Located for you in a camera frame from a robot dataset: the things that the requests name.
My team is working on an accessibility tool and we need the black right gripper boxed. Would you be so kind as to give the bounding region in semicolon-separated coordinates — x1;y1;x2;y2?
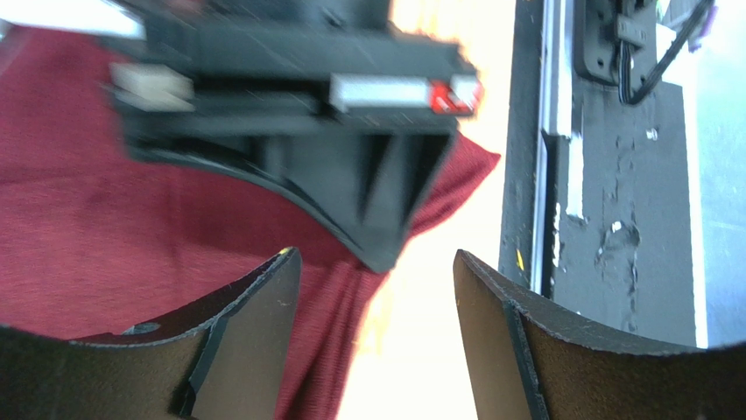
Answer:
101;1;482;273

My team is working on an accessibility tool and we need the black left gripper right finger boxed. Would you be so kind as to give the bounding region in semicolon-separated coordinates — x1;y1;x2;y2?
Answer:
453;250;745;419

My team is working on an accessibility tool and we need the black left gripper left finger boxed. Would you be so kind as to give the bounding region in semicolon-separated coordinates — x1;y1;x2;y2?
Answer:
1;248;302;419

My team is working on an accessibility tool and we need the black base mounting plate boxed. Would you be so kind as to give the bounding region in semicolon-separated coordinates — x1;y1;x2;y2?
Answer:
499;1;709;347

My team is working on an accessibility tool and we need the dark red cloth napkin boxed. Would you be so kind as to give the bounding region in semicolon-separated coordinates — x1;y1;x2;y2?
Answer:
1;29;499;419

